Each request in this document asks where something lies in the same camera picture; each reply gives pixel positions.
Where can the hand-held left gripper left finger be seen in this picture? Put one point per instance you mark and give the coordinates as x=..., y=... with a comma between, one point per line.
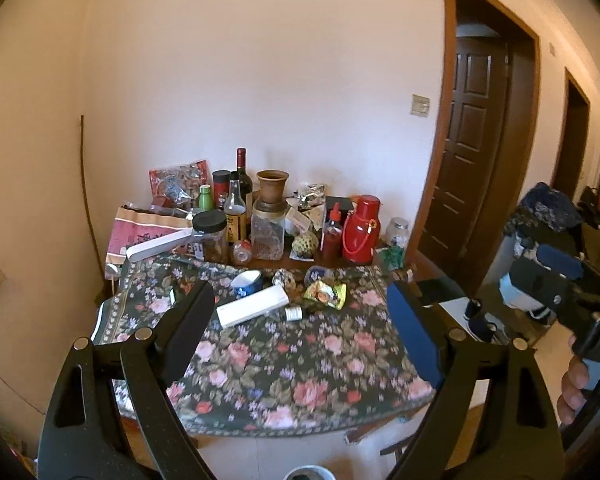
x=190, y=332

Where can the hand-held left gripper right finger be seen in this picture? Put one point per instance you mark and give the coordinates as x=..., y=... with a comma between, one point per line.
x=412, y=335

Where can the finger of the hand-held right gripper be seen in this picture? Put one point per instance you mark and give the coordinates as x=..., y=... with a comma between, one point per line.
x=560, y=261
x=540, y=285

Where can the person's right hand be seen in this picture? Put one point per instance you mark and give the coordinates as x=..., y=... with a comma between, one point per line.
x=572, y=385

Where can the dark blue cloth bundle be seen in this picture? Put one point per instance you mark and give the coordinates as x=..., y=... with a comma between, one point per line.
x=550, y=207

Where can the green plastic bag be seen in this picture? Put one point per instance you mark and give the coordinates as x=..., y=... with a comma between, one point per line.
x=392, y=258

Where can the flat white long box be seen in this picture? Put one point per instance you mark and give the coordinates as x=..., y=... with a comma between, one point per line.
x=157, y=246

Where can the plastic jar with black lid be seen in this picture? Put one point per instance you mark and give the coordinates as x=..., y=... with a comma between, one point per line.
x=211, y=240

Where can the small glass jar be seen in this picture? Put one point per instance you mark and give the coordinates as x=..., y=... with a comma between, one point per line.
x=241, y=252

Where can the yellow green snack wrapper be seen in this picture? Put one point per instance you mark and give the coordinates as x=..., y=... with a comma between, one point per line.
x=325, y=294

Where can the glass jar with silver lid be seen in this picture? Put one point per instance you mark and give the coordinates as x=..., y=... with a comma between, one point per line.
x=397, y=235

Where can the floral tablecloth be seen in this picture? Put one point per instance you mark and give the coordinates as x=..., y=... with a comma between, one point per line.
x=290, y=365

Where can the small white bottle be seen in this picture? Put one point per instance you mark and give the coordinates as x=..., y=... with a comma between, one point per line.
x=294, y=313

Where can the crumpled patterned paper ball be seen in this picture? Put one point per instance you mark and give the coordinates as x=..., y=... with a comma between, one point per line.
x=283, y=280

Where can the red thermos jug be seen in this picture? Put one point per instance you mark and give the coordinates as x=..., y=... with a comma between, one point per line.
x=362, y=235

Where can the small blue lidded container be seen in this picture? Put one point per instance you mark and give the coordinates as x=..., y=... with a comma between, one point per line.
x=317, y=274

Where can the red and beige paper bag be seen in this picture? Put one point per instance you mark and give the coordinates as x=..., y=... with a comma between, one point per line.
x=140, y=230

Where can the clear labelled liquor bottle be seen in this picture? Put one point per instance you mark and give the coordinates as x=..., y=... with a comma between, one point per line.
x=235, y=220

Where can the red sauce bottle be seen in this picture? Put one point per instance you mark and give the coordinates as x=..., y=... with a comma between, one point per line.
x=332, y=240

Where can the clear jar with gold lid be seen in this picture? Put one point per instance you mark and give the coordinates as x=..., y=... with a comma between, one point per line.
x=267, y=235

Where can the green bottle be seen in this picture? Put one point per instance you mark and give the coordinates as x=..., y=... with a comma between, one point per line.
x=205, y=199

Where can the custard apple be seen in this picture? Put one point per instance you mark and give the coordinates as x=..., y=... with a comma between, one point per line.
x=305, y=246

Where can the dark brown door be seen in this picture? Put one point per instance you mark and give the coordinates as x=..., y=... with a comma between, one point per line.
x=472, y=150

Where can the black box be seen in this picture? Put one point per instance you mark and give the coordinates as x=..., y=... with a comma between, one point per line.
x=342, y=205

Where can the dark jar with red label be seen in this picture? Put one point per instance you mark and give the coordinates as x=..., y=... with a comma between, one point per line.
x=221, y=185

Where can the red snack bag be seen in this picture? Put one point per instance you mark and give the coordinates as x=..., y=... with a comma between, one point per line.
x=177, y=180

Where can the white paper packet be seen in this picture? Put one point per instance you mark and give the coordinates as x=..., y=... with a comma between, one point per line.
x=300, y=217

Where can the brown clay pot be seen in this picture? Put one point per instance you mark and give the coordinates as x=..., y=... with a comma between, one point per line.
x=272, y=187

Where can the dark wine bottle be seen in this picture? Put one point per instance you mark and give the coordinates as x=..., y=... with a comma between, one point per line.
x=242, y=170

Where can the silver foil bag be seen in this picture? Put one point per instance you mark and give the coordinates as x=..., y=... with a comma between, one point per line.
x=310, y=192

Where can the brown door frame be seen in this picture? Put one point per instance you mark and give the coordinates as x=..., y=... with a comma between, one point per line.
x=562, y=125
x=447, y=10

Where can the wall light switch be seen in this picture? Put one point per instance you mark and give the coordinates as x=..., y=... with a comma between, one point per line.
x=420, y=106

